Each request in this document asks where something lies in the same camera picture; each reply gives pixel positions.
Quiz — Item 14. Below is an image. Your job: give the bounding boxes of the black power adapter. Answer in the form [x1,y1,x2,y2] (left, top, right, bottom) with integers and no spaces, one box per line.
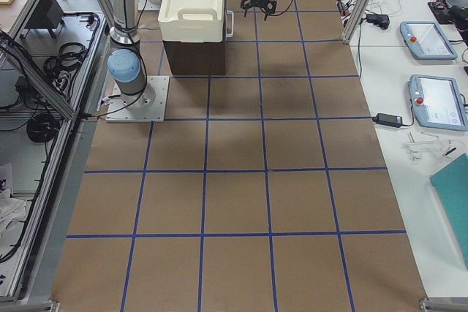
[372,113,403,128]

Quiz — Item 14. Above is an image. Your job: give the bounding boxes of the white plastic tray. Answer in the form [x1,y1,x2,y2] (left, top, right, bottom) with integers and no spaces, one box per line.
[158,0,224,43]

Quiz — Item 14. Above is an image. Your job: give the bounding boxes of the white cloth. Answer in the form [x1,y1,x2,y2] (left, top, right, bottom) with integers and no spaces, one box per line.
[1,163,26,235]

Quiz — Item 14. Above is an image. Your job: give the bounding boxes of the dark wooden drawer cabinet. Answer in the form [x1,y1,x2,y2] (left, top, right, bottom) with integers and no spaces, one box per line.
[163,0,227,76]

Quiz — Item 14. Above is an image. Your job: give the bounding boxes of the lower teach pendant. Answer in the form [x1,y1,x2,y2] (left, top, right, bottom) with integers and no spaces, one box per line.
[409,75,467,132]

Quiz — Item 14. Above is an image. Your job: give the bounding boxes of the upper teach pendant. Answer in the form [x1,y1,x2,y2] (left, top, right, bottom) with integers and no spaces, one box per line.
[399,21,458,60]

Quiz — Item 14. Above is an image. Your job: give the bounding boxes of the wooden drawer white handle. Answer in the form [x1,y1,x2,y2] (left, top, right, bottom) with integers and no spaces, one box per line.
[225,9,235,38]

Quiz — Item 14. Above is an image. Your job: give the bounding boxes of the teach pendant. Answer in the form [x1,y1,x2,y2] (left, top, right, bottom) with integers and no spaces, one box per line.
[399,21,458,60]
[409,75,467,132]

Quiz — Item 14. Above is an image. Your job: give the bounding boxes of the teal box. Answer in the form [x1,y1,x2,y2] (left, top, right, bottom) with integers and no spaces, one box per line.
[430,153,467,266]

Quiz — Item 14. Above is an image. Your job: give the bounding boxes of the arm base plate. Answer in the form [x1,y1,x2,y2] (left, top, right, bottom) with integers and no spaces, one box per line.
[105,75,170,123]

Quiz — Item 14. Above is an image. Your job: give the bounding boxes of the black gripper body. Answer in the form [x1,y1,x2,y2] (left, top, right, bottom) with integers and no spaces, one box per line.
[250,0,268,11]

